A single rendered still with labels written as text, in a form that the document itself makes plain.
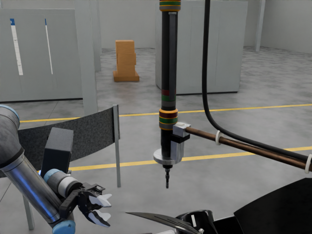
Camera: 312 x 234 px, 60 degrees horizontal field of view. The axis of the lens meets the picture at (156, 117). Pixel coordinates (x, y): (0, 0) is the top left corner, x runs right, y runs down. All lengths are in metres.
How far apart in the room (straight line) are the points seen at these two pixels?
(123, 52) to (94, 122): 6.12
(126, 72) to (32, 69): 3.10
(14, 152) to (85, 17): 4.06
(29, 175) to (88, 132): 1.74
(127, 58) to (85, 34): 4.00
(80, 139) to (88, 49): 2.49
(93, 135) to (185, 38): 4.55
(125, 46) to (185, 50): 2.47
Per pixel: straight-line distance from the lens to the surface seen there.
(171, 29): 0.57
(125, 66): 8.72
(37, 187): 0.97
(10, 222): 3.04
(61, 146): 1.31
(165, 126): 0.62
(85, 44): 4.84
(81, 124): 2.59
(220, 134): 0.56
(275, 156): 0.52
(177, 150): 0.63
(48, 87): 6.82
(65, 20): 6.58
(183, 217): 0.81
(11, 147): 0.91
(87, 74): 4.90
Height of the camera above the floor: 1.77
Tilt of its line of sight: 19 degrees down
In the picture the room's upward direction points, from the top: straight up
